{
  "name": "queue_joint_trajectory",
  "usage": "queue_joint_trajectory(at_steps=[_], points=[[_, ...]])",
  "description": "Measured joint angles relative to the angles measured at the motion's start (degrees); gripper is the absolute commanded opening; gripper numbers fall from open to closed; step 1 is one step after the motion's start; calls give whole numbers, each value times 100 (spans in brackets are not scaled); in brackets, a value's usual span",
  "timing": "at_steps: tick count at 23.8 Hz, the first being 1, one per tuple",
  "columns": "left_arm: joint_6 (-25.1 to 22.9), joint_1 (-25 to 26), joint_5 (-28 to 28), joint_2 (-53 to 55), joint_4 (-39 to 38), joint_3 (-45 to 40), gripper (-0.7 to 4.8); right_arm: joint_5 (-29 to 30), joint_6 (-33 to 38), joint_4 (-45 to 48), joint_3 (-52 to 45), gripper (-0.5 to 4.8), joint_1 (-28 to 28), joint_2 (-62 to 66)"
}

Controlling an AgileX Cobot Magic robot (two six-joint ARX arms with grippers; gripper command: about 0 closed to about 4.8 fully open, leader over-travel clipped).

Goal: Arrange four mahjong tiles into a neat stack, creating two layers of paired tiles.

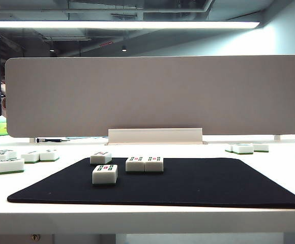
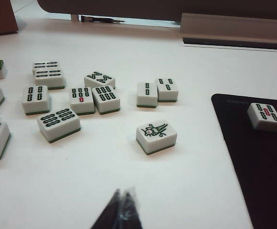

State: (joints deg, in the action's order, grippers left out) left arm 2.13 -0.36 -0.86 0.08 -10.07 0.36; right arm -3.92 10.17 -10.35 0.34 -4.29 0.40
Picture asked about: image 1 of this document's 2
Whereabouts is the five bamboo mahjong tile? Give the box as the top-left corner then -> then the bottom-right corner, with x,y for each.
92,164 -> 119,185
144,156 -> 164,173
125,156 -> 145,173

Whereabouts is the beige felt desk divider panel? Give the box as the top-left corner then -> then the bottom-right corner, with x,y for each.
4,54 -> 295,138

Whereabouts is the black fabric mat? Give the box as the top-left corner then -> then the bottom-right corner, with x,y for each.
7,157 -> 295,209

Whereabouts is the white ceiling light strip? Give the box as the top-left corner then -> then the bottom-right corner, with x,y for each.
0,20 -> 261,29

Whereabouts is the black screwdriver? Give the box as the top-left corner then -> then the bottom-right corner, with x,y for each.
36,138 -> 70,143

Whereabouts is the beige drawer cabinet front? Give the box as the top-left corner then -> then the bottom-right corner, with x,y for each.
0,233 -> 54,244

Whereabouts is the beige cable tray bracket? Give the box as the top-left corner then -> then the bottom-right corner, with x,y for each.
104,128 -> 209,145

